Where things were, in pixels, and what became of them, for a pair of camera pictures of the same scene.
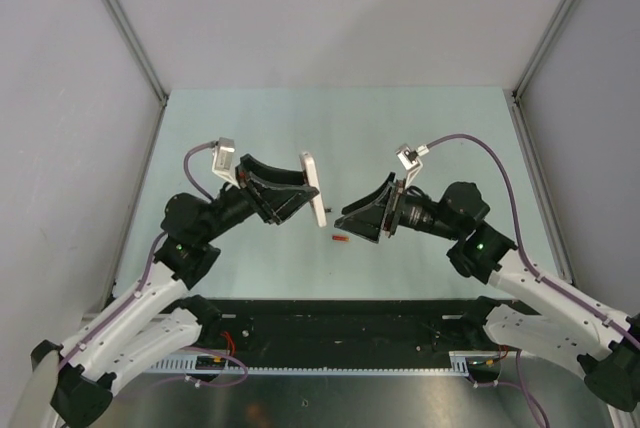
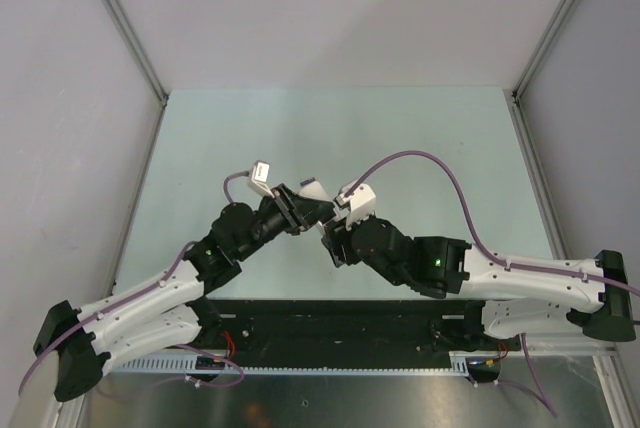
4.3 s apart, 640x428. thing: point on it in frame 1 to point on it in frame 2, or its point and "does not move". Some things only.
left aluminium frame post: [119, 10] does not move
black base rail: [342, 333] does not move
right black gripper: [365, 220] to [332, 231]
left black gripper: [274, 203] to [298, 212]
